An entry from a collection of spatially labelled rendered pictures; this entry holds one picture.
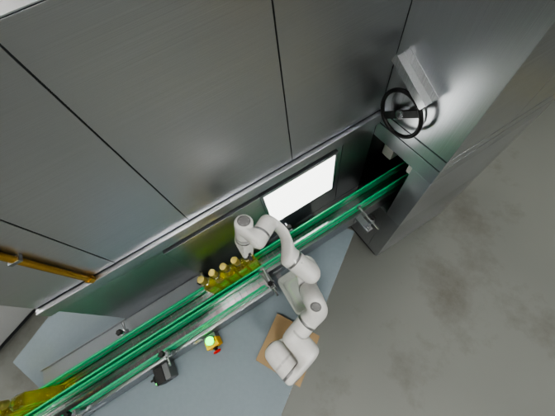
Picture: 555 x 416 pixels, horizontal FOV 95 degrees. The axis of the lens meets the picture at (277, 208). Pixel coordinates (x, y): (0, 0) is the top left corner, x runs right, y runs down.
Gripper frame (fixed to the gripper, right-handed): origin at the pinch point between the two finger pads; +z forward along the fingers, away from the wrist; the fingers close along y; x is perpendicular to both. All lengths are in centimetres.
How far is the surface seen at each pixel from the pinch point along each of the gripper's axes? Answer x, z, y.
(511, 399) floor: 124, 87, 145
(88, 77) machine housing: -26, -82, -15
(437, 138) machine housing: 76, -52, 15
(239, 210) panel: 3.9, -17.4, -11.7
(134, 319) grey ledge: -62, 45, -12
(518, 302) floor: 177, 72, 107
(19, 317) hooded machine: -175, 152, -105
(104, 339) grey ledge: -79, 49, -12
